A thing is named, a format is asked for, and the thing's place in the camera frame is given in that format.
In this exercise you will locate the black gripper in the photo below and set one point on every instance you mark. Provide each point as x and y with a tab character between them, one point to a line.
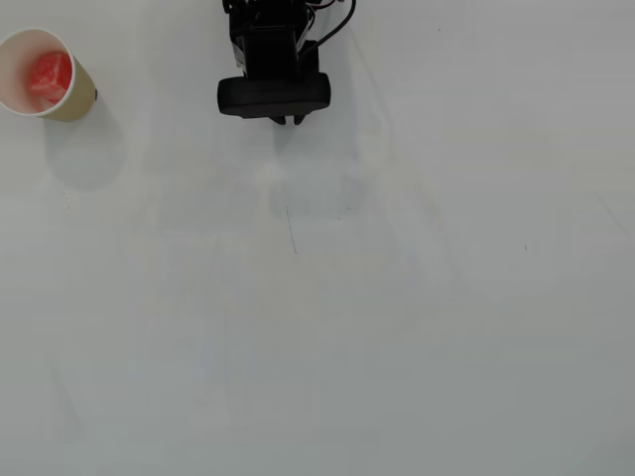
292	119

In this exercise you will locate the red foam cube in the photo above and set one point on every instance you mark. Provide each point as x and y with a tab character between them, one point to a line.
47	77

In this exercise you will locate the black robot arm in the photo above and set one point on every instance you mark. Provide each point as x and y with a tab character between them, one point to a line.
238	10

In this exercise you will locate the beige paper cup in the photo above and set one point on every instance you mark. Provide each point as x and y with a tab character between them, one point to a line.
82	94

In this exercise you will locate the black webcam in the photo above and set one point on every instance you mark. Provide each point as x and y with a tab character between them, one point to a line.
273	94

